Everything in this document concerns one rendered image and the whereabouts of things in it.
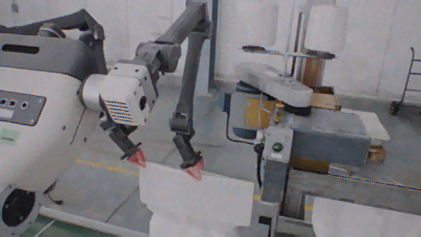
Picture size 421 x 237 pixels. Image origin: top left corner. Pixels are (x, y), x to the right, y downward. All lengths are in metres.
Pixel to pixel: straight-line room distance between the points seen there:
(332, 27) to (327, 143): 0.42
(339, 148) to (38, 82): 0.82
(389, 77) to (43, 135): 6.00
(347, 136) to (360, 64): 5.27
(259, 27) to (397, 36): 5.21
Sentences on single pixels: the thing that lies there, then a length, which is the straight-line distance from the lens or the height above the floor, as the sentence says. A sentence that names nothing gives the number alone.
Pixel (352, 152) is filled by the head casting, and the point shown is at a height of 1.28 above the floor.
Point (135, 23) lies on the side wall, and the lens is 6.94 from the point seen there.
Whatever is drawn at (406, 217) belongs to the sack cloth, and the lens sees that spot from 1.33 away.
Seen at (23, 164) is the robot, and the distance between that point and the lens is 0.81.
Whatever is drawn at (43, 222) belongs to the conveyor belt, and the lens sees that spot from 2.22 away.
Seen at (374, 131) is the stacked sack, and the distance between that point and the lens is 4.12.
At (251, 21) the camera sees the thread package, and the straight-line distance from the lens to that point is 1.18.
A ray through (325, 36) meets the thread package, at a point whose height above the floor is 1.58.
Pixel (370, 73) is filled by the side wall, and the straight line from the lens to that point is 6.29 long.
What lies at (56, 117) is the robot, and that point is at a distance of 0.79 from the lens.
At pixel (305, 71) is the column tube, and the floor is 1.41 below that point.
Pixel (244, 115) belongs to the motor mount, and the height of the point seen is 1.22.
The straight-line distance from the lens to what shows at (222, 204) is 1.31.
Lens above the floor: 1.67
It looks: 20 degrees down
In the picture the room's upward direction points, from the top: 3 degrees clockwise
